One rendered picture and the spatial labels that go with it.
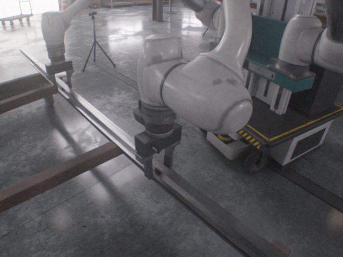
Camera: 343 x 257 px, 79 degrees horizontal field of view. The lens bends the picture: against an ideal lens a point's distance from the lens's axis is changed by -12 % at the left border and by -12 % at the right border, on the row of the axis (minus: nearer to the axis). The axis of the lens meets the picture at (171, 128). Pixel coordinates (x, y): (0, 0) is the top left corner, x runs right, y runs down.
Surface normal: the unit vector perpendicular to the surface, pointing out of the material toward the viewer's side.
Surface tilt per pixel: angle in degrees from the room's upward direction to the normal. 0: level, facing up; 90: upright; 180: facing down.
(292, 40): 88
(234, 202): 0
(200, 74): 44
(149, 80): 85
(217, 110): 69
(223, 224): 75
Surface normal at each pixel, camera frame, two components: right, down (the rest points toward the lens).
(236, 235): -0.70, 0.12
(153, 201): 0.04, -0.83
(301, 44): -0.76, 0.31
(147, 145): 0.68, 0.43
